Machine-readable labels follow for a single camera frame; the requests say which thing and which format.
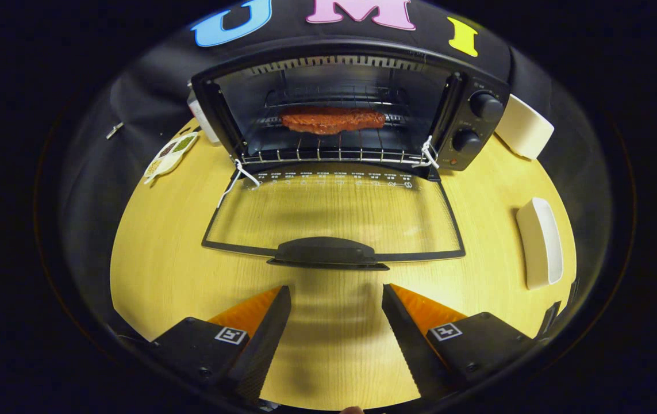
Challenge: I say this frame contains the white seasoning dish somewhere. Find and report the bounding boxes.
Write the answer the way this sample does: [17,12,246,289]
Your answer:
[143,131,199,185]

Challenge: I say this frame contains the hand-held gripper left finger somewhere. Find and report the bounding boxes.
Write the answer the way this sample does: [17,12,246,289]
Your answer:
[147,286,293,403]

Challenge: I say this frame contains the white rectangular plate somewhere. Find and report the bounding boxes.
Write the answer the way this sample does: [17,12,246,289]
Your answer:
[516,197,564,291]

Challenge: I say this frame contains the white toaster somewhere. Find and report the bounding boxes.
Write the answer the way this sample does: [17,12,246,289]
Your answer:
[494,94,555,160]

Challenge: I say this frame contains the small grey device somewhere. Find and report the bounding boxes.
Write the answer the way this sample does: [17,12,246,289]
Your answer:
[186,83,221,145]

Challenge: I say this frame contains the white string tie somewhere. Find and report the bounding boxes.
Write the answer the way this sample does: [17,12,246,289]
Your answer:
[216,159,261,209]
[414,136,440,169]

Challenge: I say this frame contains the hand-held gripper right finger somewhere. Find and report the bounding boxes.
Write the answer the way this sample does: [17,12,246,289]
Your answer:
[382,283,536,401]

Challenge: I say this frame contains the oven wire rack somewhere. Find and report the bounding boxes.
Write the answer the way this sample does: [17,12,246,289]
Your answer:
[240,86,429,166]

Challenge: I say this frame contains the red meat steak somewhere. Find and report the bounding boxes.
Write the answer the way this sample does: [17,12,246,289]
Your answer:
[280,106,387,136]

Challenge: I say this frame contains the black toaster oven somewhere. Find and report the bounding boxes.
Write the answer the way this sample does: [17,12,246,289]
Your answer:
[190,37,511,271]

